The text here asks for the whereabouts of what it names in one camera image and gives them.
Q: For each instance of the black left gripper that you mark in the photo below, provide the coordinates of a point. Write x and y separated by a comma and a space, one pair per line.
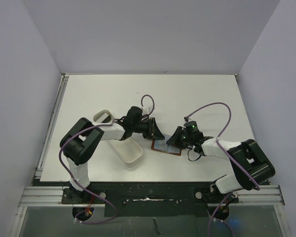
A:
153, 131

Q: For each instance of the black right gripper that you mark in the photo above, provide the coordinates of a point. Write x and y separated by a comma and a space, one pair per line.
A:
178, 138

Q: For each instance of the brown leather card holder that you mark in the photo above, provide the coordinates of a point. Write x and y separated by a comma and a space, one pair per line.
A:
166, 148

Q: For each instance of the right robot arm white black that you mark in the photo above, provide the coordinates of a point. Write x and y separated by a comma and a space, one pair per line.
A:
250, 165

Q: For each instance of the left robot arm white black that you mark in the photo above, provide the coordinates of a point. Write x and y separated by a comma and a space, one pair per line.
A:
79, 144

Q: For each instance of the white oblong plastic tray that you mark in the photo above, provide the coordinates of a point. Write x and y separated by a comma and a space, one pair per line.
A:
129, 151

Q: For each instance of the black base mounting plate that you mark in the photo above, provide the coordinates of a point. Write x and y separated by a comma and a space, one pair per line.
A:
141, 199

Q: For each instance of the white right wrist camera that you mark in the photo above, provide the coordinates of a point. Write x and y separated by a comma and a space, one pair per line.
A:
187, 119

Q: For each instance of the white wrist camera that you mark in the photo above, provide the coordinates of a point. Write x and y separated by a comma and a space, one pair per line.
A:
187, 119
147, 111

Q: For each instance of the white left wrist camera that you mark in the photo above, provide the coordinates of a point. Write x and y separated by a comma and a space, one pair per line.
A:
147, 111

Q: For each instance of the aluminium front rail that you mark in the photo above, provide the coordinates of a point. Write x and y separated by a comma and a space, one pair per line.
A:
52, 196

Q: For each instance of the aluminium rail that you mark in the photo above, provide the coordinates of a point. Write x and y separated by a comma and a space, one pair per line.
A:
52, 196
52, 122

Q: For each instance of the aluminium left side rail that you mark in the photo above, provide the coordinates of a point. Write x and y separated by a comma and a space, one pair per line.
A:
52, 122

